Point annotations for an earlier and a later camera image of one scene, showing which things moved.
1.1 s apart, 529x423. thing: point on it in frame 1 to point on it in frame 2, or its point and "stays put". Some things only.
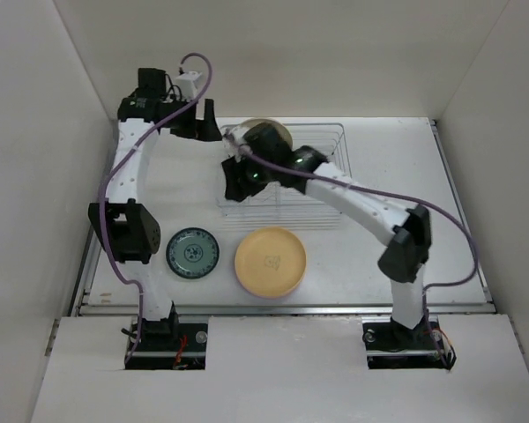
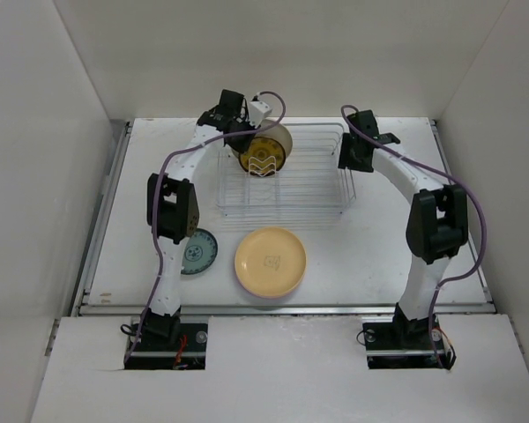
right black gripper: [234, 171] to [346, 159]
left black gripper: [204, 129] to [242, 146]
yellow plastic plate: [271, 262] stays put
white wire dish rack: [280, 206] stays put
